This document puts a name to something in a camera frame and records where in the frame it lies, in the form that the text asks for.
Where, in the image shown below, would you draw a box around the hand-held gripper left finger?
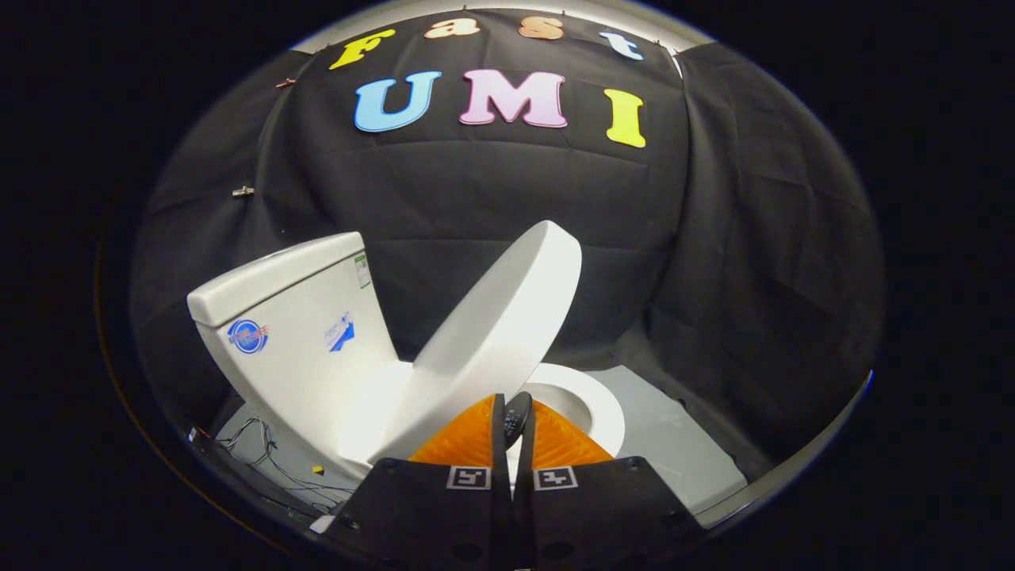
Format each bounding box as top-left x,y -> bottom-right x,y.
321,393 -> 515,571

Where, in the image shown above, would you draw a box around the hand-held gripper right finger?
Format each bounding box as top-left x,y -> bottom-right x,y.
511,399 -> 707,571

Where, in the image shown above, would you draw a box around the thin black cables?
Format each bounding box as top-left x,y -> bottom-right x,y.
214,416 -> 358,512

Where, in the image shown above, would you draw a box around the grey platform board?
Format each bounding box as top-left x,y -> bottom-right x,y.
214,363 -> 748,528

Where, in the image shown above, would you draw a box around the white toilet lid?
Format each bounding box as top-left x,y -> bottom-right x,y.
371,220 -> 584,465

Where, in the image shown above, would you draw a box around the white toilet seat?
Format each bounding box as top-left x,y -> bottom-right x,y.
519,363 -> 627,461

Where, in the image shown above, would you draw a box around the white toilet with tank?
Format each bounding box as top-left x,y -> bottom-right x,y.
186,232 -> 627,481

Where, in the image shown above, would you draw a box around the black backdrop cloth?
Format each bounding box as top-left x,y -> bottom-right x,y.
131,8 -> 885,485

